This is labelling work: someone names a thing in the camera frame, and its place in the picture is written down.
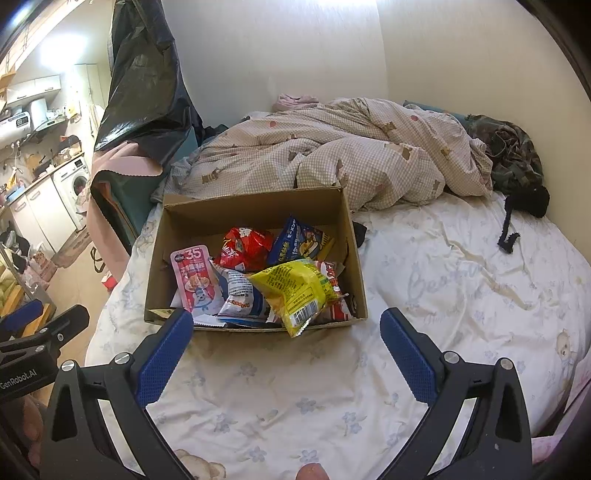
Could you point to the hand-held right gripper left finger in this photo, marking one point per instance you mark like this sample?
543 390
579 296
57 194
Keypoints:
164 355

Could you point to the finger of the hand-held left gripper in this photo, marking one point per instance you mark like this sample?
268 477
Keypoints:
21 318
64 325

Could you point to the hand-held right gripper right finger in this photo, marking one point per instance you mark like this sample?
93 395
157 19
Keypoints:
408 360

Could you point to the pink mascot snack packet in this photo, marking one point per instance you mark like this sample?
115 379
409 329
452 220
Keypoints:
196 277

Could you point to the red printed snack packet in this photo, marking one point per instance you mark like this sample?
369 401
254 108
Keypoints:
337 295

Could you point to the blue and white snack packet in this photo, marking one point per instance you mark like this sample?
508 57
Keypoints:
240 295

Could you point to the yellow chip bag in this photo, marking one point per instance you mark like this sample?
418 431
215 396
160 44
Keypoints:
295 290

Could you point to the red and white snack bag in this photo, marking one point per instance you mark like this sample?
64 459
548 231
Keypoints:
244 249

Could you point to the yellow and blue snack packet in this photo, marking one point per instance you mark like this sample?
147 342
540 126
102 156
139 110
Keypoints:
300 240

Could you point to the brown cardboard box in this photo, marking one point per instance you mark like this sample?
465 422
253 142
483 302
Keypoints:
258 217

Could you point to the person's left hand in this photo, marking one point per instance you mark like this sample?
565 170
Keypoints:
34 420

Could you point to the person's right hand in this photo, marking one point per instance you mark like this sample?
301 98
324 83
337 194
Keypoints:
314 473

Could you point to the wooden shelf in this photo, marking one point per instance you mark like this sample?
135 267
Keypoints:
23 295

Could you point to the red and white shopping bag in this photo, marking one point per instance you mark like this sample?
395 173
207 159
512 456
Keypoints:
104 272

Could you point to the patterned floor mat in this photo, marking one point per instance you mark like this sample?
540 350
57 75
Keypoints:
74 249

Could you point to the white kitchen base cabinet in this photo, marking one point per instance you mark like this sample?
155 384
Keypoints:
41 217

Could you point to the black sock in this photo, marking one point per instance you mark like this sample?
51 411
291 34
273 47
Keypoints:
360 233

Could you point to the white washing machine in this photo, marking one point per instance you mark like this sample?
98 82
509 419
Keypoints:
71 189

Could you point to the white water heater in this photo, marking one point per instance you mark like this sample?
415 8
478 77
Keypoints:
23 120

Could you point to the tall white cabinet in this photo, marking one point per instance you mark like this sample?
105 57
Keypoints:
90 106

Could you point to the checked bear print duvet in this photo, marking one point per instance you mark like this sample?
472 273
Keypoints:
323 152

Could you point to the camouflage jacket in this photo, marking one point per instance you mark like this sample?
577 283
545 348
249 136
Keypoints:
512 152

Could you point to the blue pillow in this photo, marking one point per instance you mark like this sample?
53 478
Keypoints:
434 110

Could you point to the black plastic bag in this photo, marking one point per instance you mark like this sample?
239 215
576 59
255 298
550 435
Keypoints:
143 78

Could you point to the pink garment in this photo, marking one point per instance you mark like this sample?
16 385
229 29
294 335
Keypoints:
295 101

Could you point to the white wall cabinets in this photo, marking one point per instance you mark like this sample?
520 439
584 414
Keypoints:
32 87

